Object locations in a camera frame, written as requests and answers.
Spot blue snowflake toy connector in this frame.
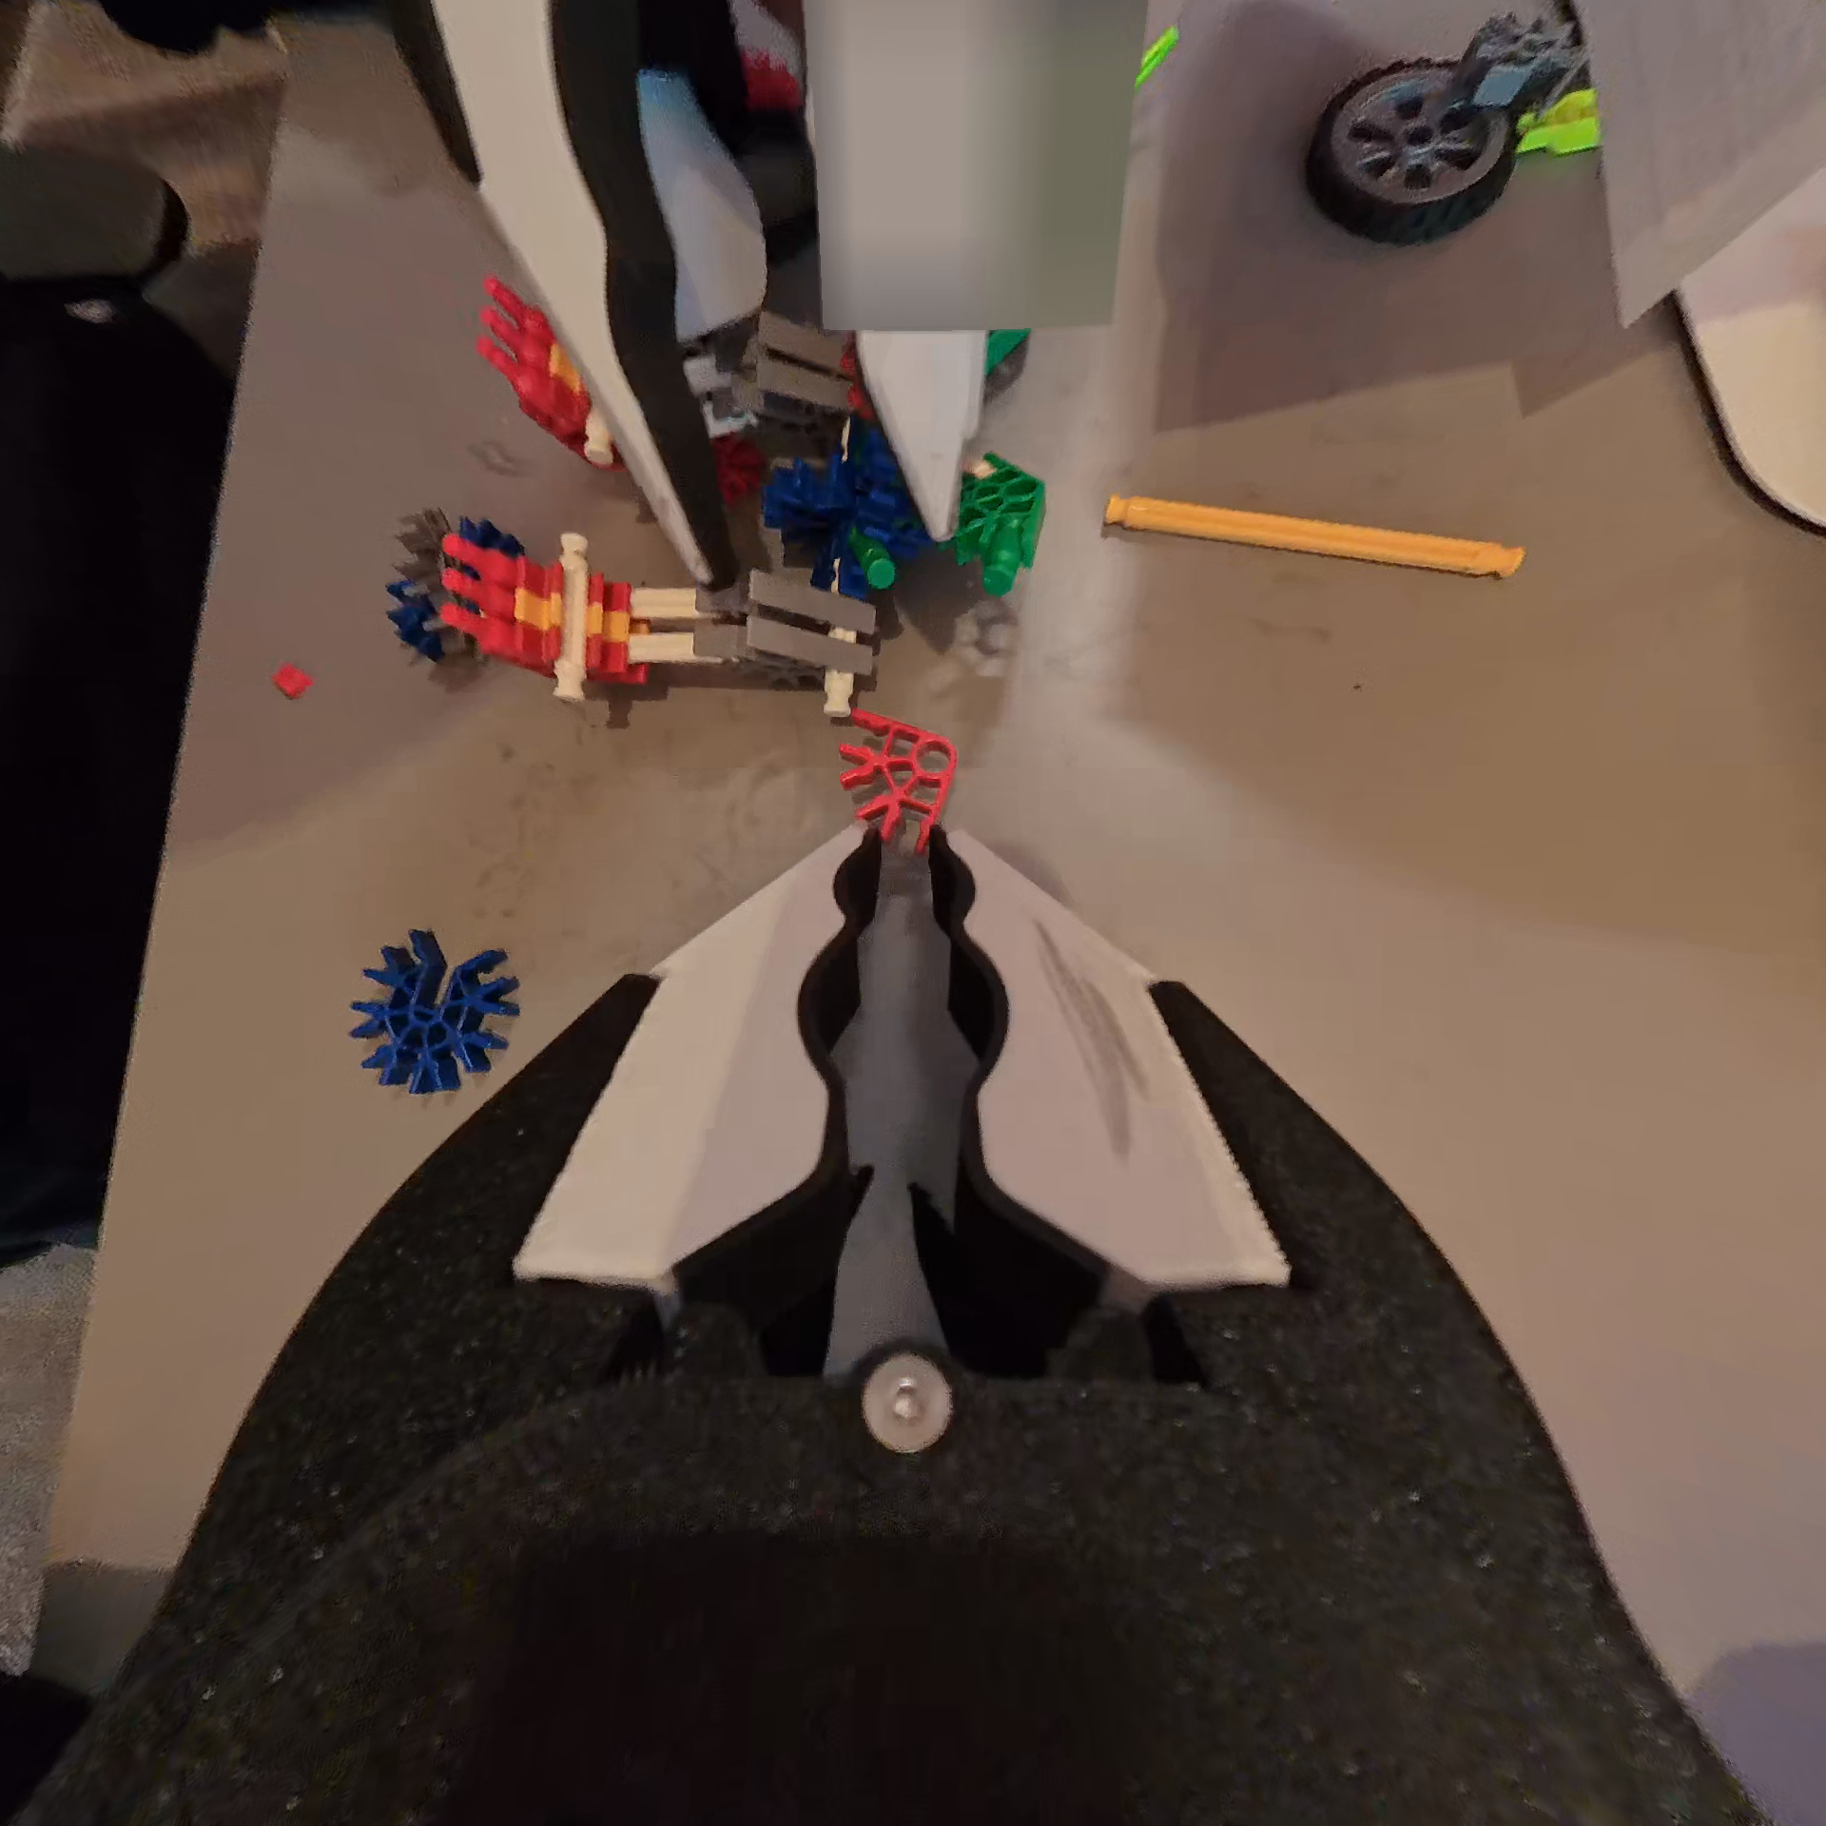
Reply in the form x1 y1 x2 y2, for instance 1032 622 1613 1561
348 929 526 1095

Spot red yellow toy leg assembly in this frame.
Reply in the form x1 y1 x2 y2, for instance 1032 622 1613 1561
435 527 881 718

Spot multicolour toy construction model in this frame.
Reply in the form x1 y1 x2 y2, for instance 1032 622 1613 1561
477 275 1054 600

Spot red fan-shaped toy connector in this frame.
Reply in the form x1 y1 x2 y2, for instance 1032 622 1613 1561
837 709 962 847

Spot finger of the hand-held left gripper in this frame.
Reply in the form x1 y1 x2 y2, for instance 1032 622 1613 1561
853 330 990 544
425 0 745 589

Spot person's dark clothed legs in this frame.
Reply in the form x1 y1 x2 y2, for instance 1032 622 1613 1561
0 271 243 1263

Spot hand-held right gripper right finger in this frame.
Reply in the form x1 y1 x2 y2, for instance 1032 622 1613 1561
929 826 1291 1299

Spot blue and grey snowflake connectors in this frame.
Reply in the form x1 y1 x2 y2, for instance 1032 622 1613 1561
383 506 527 664

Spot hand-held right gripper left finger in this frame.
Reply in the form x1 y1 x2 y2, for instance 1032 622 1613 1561
511 826 875 1299

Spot black toy wheel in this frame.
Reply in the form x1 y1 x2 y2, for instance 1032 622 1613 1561
1302 61 1526 247

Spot grey lime toy axle assembly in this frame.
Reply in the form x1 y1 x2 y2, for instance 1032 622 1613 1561
1456 6 1603 157

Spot long orange toy rod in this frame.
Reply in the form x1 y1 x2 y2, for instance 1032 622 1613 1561
1104 494 1529 579

